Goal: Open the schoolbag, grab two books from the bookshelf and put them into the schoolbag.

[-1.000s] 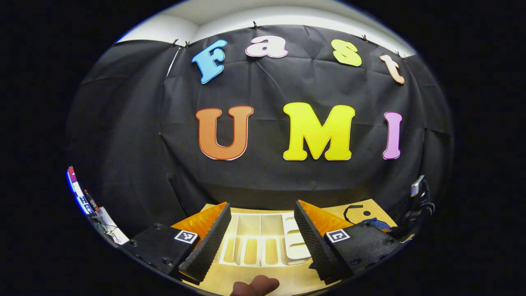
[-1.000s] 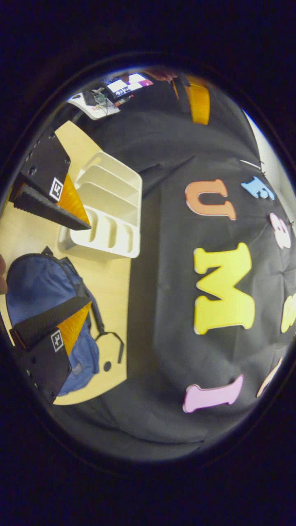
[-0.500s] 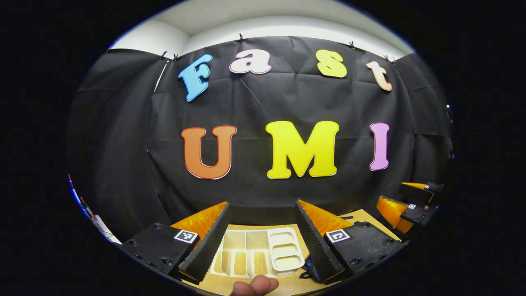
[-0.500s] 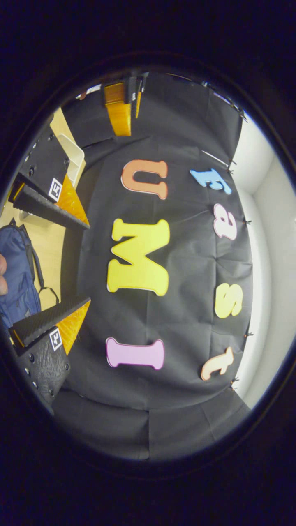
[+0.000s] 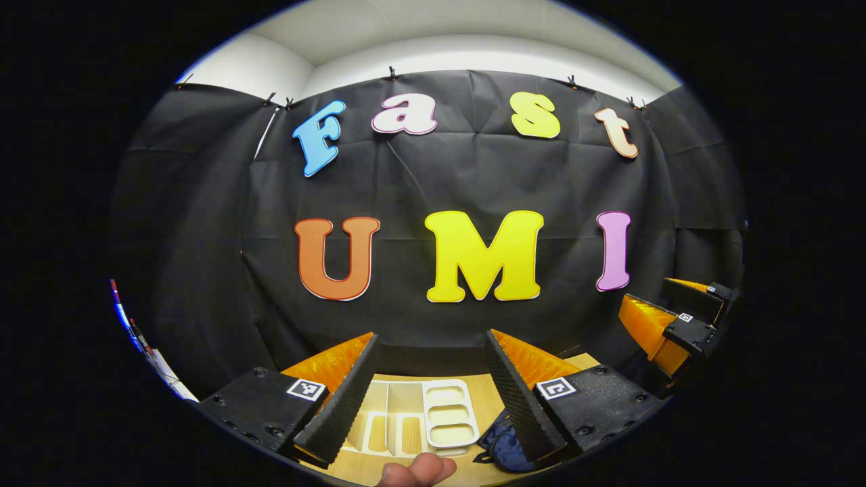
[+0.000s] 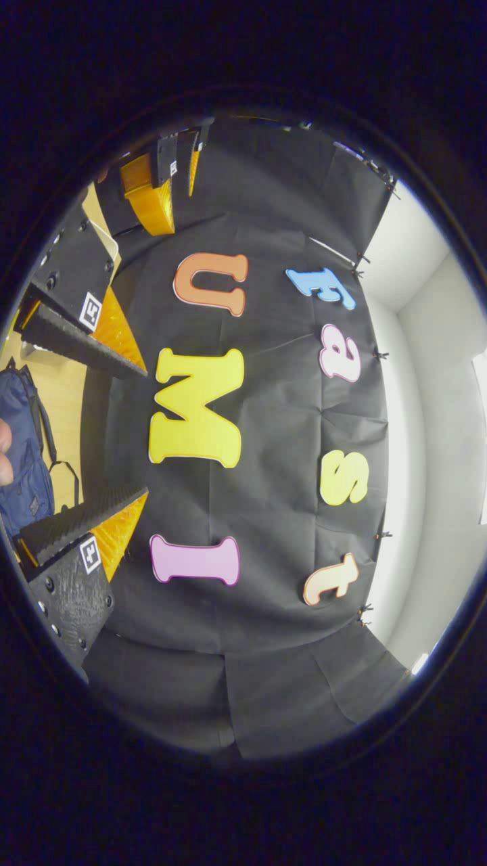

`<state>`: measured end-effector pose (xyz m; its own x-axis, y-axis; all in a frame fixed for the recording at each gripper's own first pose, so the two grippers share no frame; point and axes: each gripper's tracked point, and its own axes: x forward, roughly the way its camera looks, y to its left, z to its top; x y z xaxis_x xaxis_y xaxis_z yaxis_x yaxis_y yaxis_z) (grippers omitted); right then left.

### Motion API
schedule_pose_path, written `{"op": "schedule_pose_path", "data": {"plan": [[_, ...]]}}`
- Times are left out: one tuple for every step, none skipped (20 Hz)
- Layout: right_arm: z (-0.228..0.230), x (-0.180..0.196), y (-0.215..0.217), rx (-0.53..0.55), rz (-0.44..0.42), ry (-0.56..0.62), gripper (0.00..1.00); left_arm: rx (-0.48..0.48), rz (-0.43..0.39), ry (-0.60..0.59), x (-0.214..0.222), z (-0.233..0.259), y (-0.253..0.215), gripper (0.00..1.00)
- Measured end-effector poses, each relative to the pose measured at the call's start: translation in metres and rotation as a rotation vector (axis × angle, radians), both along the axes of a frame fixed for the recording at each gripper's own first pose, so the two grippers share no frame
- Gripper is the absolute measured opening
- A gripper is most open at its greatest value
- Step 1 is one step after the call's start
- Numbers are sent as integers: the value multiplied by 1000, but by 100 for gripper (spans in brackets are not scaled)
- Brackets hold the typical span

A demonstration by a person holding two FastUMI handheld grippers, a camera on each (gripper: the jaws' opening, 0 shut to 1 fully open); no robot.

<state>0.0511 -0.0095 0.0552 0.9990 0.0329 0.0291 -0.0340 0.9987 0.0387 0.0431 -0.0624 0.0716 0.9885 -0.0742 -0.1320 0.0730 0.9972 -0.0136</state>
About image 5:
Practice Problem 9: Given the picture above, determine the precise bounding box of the white panel with electronics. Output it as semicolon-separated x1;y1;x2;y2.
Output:
144;347;201;404

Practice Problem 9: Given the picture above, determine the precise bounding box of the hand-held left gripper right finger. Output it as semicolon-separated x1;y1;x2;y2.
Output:
484;329;667;464

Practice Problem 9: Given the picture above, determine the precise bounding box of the navy blue schoolbag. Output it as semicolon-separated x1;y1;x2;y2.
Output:
474;409;542;473

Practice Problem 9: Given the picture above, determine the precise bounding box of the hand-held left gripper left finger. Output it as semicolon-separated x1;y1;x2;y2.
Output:
198;331;380;469

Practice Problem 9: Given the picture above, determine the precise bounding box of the white plastic bookshelf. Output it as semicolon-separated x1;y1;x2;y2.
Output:
342;379;481;457

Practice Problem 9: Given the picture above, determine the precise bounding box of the row of black cloth clips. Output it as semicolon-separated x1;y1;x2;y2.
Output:
177;66;649;110

